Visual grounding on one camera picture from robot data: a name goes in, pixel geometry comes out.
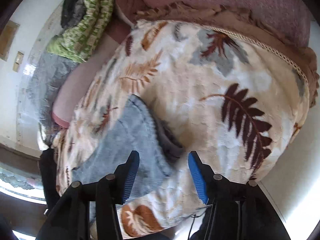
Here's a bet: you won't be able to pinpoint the grey denim pants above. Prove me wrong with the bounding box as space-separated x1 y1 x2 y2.
72 95 184 200

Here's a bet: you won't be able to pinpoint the black clothing pile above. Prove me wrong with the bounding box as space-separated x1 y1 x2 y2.
60 0 86 30

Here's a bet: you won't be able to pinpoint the leaf pattern fleece blanket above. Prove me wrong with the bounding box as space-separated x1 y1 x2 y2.
54 20 310 238

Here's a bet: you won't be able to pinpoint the grey quilted pillow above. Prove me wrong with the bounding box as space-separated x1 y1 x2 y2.
25 52 80 131

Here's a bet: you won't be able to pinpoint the green patterned folded cloth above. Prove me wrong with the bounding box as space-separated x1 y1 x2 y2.
47 0 114 63

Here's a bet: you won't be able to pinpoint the brown fringed sofa cover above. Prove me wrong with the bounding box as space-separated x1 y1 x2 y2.
135 2 319 107

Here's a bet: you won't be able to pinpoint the black cable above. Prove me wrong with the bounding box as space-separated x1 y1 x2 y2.
186 205 213 240

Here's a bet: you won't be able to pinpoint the wall light switch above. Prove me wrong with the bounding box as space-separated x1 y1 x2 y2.
12 51 24 72

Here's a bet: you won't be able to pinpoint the framed wall picture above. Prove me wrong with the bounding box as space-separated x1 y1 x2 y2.
0 20 20 61

